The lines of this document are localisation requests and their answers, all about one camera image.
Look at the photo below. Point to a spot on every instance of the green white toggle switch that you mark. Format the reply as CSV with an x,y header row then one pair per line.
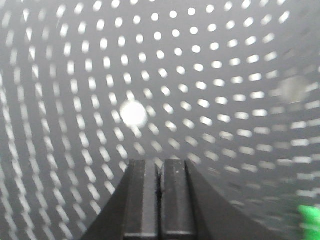
x,y
310,222

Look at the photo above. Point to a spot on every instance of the black perforated pegboard panel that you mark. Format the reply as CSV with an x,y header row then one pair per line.
x,y
87,85

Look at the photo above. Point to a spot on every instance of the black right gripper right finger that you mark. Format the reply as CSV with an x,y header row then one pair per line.
x,y
191,209

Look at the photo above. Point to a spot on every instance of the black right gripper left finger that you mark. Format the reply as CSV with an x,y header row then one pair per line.
x,y
132,211

